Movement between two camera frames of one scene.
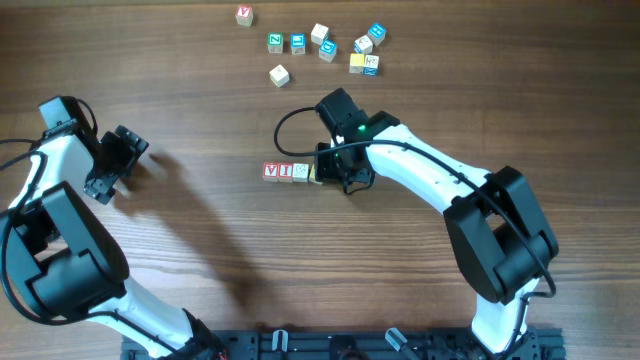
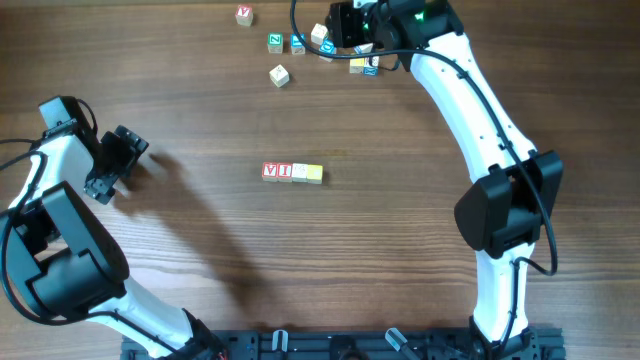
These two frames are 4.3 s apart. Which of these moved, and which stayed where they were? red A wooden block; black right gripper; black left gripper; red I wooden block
Moved: black right gripper
Stayed: red I wooden block; red A wooden block; black left gripper
